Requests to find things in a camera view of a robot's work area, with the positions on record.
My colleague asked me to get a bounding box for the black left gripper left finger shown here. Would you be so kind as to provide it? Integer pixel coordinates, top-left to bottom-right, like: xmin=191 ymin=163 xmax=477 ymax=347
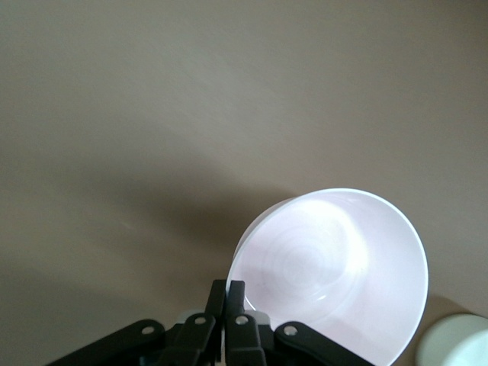
xmin=45 ymin=279 xmax=227 ymax=366

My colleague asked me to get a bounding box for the brown table cover sheet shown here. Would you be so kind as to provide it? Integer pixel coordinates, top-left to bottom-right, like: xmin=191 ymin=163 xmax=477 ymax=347
xmin=0 ymin=0 xmax=488 ymax=366

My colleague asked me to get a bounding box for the white plastic bowl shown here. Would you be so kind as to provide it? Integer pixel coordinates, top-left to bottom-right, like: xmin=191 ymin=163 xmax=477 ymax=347
xmin=226 ymin=185 xmax=431 ymax=366

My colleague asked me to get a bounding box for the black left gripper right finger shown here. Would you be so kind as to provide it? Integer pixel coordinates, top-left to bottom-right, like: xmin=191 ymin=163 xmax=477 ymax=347
xmin=223 ymin=280 xmax=378 ymax=366

